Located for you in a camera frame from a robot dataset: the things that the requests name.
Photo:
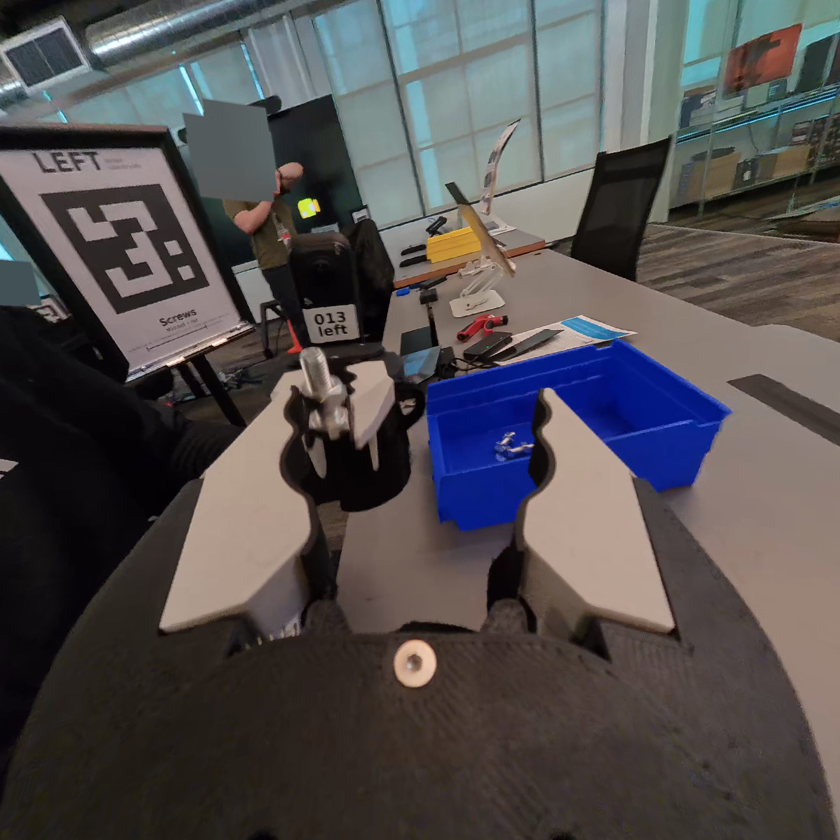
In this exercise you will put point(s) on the storage shelf with boxes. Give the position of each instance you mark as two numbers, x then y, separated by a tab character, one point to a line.
754	151

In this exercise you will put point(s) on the black tablet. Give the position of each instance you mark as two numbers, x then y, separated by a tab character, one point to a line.
531	342

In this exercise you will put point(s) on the blue printed paper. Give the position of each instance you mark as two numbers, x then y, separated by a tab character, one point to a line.
590	328

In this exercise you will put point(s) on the black mesh office chair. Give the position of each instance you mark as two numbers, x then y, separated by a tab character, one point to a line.
620	203

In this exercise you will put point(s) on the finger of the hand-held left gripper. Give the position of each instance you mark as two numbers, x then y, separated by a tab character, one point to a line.
282	390
374	400

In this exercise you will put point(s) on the red screen monitor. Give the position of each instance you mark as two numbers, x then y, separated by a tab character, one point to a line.
764	62

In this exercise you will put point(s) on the wooden background desk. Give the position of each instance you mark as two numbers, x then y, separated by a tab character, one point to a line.
525	246

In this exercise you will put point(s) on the black hammer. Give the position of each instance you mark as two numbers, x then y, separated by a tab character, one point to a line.
430	296

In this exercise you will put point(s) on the ceiling air vent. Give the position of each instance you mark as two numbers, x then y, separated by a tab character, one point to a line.
46	56

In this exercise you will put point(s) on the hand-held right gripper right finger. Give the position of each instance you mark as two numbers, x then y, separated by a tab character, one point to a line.
590	525

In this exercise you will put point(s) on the white stand with tilted board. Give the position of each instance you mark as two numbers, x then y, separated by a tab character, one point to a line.
479	303

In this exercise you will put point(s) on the orange striped traffic cone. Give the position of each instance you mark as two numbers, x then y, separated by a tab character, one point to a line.
294	340

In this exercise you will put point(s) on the small yellow bin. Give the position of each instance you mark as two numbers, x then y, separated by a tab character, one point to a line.
453	246

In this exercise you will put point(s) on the white coded sign on easel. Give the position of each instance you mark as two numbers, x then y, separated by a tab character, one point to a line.
190	328

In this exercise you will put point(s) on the silver hex nut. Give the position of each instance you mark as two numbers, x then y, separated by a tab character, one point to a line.
334	410

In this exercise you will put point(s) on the blue plastic bin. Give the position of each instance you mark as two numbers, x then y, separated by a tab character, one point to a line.
656	420

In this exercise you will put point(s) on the silver ceiling duct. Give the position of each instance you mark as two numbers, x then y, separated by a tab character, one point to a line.
197	26

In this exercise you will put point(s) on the large black wall screen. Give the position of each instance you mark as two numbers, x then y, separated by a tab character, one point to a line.
315	151

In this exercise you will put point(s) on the red and black tool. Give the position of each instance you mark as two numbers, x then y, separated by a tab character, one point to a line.
476	326

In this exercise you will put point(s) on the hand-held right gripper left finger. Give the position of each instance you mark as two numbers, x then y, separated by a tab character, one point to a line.
243	525

